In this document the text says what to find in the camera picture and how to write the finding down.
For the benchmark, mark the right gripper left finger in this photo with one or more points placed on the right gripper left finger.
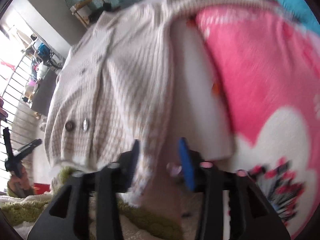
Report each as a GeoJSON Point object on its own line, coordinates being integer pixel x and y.
{"type": "Point", "coordinates": [100, 202]}

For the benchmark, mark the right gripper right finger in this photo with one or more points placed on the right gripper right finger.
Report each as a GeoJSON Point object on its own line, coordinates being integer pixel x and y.
{"type": "Point", "coordinates": [251, 216]}

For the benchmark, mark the beige houndstooth knit coat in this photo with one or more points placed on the beige houndstooth knit coat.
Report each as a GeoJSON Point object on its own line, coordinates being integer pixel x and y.
{"type": "Point", "coordinates": [117, 87]}

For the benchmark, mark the left hand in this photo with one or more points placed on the left hand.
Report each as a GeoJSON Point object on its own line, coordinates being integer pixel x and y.
{"type": "Point", "coordinates": [20, 187]}

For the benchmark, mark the dark grey board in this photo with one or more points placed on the dark grey board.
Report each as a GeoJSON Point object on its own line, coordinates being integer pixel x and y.
{"type": "Point", "coordinates": [40, 102]}

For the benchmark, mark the pale pink bed sheet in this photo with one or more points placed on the pale pink bed sheet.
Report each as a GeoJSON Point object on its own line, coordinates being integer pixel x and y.
{"type": "Point", "coordinates": [199, 115]}

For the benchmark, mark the blue bag on balcony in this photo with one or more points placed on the blue bag on balcony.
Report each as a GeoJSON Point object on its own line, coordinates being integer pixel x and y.
{"type": "Point", "coordinates": [43, 52]}

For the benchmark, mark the pink patterned blanket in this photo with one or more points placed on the pink patterned blanket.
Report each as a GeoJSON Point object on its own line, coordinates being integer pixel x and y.
{"type": "Point", "coordinates": [268, 67]}

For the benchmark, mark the wooden chair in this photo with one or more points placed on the wooden chair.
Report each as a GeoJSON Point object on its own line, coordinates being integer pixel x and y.
{"type": "Point", "coordinates": [82, 11]}

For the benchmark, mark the teal blue garment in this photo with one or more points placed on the teal blue garment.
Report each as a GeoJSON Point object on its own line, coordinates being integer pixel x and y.
{"type": "Point", "coordinates": [302, 13]}

